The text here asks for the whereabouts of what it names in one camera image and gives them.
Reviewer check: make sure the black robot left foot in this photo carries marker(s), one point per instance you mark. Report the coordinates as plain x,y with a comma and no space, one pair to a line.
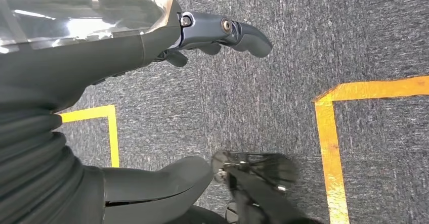
254,189

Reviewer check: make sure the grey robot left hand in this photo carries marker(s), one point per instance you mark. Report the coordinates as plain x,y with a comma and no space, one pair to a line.
83,58

